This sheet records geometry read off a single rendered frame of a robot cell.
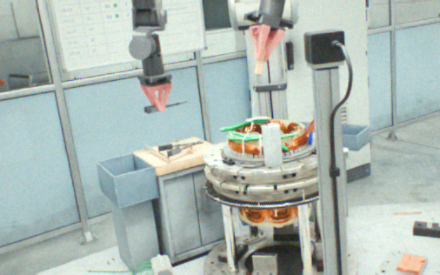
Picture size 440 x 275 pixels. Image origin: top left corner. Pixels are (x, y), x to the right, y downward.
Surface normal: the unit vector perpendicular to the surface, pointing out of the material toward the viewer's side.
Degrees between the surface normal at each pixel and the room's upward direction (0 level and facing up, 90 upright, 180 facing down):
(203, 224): 90
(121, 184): 90
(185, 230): 90
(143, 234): 90
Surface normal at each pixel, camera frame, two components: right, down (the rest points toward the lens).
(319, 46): 0.11, 0.25
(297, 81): 0.51, 0.18
